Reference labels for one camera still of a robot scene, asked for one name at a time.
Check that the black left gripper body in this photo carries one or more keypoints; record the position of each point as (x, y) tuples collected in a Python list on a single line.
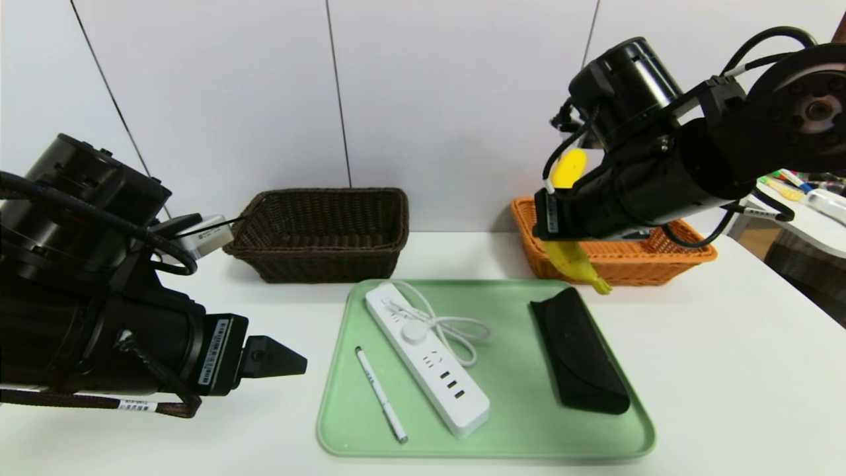
[(221, 354)]

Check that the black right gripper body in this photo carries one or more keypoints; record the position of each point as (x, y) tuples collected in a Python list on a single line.
[(550, 213)]

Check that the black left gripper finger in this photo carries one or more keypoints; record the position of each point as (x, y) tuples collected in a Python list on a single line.
[(271, 357)]

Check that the yellow banana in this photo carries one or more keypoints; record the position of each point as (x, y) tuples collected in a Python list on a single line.
[(572, 261)]

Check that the white pen with blue print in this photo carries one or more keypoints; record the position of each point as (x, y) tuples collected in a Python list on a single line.
[(380, 393)]

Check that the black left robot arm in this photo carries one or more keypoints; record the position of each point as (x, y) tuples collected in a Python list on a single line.
[(66, 317)]

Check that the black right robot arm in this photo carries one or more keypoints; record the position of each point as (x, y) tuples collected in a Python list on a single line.
[(694, 172)]

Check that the orange wicker basket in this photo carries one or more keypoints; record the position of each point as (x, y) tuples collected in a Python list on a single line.
[(634, 268)]

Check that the dark brown wicker basket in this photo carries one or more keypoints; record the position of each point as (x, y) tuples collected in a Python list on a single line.
[(317, 258)]

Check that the black glasses case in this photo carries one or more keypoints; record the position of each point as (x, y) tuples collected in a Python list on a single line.
[(581, 350)]

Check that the light green plastic tray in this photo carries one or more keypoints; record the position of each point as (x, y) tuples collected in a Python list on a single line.
[(515, 436)]

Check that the yellow green toy item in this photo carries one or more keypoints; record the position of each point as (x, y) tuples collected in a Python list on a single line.
[(783, 188)]

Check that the dark grey woven bin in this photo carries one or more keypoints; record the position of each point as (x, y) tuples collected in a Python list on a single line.
[(809, 281)]

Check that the white bottle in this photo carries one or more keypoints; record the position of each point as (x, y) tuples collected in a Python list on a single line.
[(829, 203)]

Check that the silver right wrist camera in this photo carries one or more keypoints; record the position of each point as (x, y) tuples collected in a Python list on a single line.
[(562, 120)]

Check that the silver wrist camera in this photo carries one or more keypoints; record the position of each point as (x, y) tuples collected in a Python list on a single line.
[(562, 120), (208, 238)]

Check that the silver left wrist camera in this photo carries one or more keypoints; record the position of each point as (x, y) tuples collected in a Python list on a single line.
[(208, 238)]

